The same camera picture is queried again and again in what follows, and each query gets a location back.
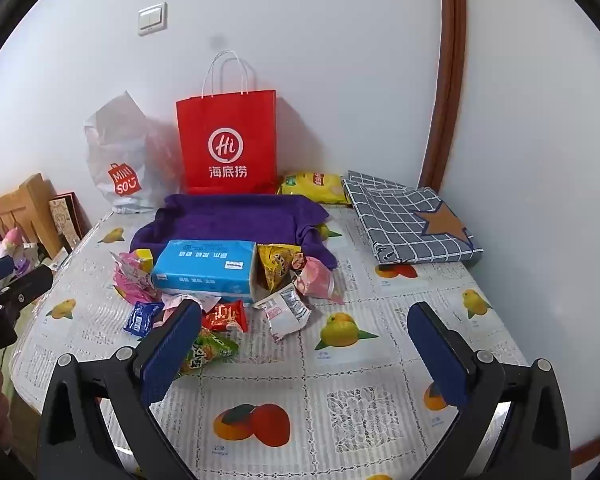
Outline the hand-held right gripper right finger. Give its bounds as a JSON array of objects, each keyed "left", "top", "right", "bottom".
[{"left": 405, "top": 301, "right": 573, "bottom": 480}]

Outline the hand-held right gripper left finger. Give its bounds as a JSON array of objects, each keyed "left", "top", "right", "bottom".
[{"left": 36, "top": 299, "right": 216, "bottom": 480}]

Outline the green snack packet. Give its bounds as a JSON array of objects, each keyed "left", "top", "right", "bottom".
[{"left": 177, "top": 327, "right": 241, "bottom": 378}]

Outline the small pink snack packet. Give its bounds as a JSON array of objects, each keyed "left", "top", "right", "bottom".
[{"left": 160, "top": 296, "right": 186, "bottom": 323}]

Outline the blue snack packet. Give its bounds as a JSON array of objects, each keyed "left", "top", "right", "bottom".
[{"left": 122, "top": 301, "right": 166, "bottom": 337}]

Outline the pale pink snack packet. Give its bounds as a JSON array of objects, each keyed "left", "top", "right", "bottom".
[{"left": 182, "top": 294, "right": 222, "bottom": 313}]

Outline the magenta snack packet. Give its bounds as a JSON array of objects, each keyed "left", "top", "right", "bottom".
[{"left": 114, "top": 269, "right": 159, "bottom": 306}]

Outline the pink cartoon print snack packet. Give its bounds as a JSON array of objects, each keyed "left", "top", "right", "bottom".
[{"left": 111, "top": 251, "right": 148, "bottom": 283}]

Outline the white snack packet red label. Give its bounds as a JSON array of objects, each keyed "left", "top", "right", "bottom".
[{"left": 252, "top": 284, "right": 312, "bottom": 342}]

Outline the yellow triangular snack packet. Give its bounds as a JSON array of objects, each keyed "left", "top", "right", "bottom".
[{"left": 257, "top": 242, "right": 306, "bottom": 293}]

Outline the pink snack packet food picture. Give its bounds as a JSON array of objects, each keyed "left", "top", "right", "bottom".
[{"left": 292, "top": 255, "right": 346, "bottom": 306}]

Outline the pink plush toy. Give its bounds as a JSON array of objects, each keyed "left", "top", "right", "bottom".
[{"left": 0, "top": 227, "right": 26, "bottom": 267}]

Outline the patterned dark red box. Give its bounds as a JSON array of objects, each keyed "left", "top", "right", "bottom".
[{"left": 48, "top": 191, "right": 92, "bottom": 256}]

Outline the blue tissue pack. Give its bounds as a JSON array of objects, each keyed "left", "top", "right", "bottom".
[{"left": 151, "top": 239, "right": 258, "bottom": 306}]

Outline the grey checked cloth star patch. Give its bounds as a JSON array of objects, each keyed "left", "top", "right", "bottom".
[{"left": 341, "top": 170, "right": 483, "bottom": 267}]

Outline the purple towel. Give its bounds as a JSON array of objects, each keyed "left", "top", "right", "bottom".
[{"left": 130, "top": 193, "right": 338, "bottom": 271}]

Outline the white plastic bag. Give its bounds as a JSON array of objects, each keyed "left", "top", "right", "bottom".
[{"left": 84, "top": 91, "right": 183, "bottom": 215}]

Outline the yellow chip bag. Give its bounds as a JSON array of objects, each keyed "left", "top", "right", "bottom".
[{"left": 279, "top": 171, "right": 353, "bottom": 206}]

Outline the red paper bag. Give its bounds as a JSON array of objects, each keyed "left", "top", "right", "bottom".
[{"left": 176, "top": 50, "right": 278, "bottom": 196}]

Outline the white wall light switch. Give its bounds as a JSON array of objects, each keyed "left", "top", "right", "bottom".
[{"left": 138, "top": 2, "right": 168, "bottom": 36}]

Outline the brown wooden door frame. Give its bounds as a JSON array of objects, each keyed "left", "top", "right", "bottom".
[{"left": 419, "top": 0, "right": 468, "bottom": 191}]

